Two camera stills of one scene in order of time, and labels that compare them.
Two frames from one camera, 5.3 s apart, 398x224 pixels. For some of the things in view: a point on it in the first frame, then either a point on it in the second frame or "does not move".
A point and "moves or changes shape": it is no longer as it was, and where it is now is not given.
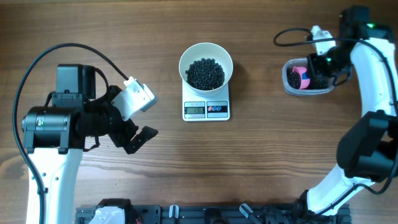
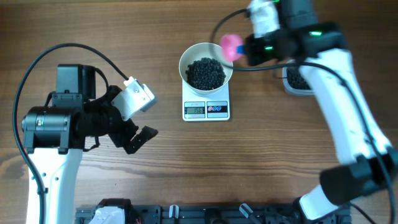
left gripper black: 138,139 does not move
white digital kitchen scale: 212,107 does not move
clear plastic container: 300,61 does not move
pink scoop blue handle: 305,76 moves or changes shape
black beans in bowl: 205,74 does not move
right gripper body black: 333,61 -> 262,48
